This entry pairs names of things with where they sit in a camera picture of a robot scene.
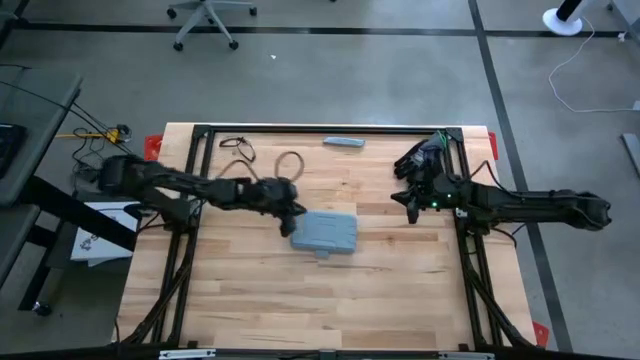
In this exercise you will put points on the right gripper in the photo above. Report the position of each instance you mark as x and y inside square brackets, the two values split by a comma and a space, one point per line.
[440, 192]

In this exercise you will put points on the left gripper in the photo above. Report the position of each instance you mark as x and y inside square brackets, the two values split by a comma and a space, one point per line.
[270, 195]

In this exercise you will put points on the grey plastic tool case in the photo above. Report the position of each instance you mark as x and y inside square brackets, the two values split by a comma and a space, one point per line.
[327, 230]

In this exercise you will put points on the grey utility knife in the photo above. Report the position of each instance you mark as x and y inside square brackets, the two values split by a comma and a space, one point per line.
[344, 142]

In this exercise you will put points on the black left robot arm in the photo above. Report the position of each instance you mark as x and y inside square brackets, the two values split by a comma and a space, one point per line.
[165, 182]

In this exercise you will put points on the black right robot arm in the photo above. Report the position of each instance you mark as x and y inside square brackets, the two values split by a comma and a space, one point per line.
[540, 205]

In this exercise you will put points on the black work gloves pair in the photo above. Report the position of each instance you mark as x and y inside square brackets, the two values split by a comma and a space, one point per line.
[417, 157]

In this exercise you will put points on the clear safety glasses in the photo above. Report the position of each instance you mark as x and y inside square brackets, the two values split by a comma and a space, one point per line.
[235, 142]

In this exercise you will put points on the white cardboard box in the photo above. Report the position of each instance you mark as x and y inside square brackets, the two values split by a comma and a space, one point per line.
[100, 240]

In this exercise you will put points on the black side table legs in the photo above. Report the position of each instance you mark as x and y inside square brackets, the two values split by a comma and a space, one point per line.
[75, 210]

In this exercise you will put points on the office chair base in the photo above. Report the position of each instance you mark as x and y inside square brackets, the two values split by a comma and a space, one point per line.
[205, 12]

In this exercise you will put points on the grey metal floor foot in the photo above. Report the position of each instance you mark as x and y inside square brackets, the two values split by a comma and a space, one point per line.
[632, 150]

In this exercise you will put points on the white round-base floor stand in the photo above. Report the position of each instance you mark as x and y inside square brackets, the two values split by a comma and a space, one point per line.
[560, 25]

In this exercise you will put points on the small white plug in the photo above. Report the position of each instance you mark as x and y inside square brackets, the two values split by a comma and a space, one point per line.
[622, 36]

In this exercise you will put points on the low grey side table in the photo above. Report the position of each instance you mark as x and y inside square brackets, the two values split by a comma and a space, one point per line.
[15, 240]

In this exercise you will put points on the grey metal table leg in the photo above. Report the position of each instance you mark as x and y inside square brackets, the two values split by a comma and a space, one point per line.
[627, 10]

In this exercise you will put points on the black keyboard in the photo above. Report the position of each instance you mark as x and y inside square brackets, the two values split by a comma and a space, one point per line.
[10, 147]

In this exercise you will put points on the black aluminium table frame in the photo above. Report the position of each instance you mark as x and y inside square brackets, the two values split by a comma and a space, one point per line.
[280, 129]

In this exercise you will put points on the black table edge rail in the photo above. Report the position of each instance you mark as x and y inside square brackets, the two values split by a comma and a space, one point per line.
[275, 356]

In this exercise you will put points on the black clamp with grey bracket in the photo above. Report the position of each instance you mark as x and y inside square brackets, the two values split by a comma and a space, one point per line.
[132, 211]

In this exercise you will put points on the silver rail bracket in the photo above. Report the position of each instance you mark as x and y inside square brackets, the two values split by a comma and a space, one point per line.
[465, 356]
[187, 354]

